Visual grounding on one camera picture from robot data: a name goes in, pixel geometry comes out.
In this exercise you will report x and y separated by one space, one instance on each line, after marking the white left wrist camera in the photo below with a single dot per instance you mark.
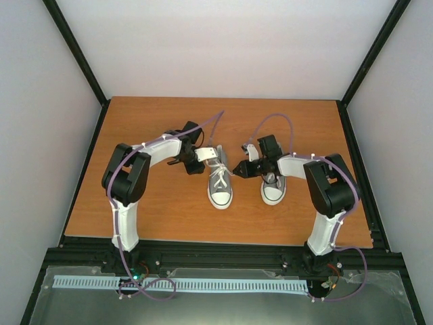
205 153

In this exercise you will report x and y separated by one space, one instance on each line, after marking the white shoelace of sneaker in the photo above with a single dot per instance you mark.
219 180
274 181

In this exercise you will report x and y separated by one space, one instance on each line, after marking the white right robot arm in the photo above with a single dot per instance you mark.
333 190

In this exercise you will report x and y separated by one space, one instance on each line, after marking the black frame post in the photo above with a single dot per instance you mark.
75 49
378 44

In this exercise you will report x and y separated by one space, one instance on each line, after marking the black right frame post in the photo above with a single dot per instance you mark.
378 44

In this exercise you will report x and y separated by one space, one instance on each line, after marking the light blue cable duct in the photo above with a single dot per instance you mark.
184 285

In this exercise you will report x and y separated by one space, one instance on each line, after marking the grey sneaker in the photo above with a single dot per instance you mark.
272 196
221 200

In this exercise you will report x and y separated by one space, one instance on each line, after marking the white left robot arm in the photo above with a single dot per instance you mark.
125 177

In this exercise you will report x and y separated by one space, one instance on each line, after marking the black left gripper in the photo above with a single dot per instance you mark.
193 170

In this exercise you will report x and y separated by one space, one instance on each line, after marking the clear plastic front sheet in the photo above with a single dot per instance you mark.
372 298

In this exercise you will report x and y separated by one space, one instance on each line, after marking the black left frame post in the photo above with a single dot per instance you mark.
75 49

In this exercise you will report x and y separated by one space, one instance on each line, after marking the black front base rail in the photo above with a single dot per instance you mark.
163 257

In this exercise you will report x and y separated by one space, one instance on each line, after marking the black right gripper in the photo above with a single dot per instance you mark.
244 164

